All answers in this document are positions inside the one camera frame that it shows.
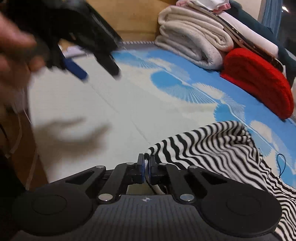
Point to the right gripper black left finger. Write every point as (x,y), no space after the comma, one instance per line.
(121,177)

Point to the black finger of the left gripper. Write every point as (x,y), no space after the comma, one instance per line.
(74,69)

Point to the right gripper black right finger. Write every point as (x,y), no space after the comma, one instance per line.
(170,176)

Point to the black white striped sweater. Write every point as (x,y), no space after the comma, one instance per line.
(227,148)

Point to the folded white clothes stack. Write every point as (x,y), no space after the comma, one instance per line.
(243,35)

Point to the person's left hand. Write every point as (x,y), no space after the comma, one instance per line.
(15,73)

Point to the blue white patterned bedsheet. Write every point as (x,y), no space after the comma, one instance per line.
(106,121)

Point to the wooden headboard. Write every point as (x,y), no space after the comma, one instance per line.
(132,20)

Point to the folded beige blanket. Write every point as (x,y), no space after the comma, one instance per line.
(194,36)

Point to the red knitted garment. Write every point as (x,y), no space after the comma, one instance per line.
(259,78)

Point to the dark teal folded garment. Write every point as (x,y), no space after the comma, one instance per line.
(237,12)

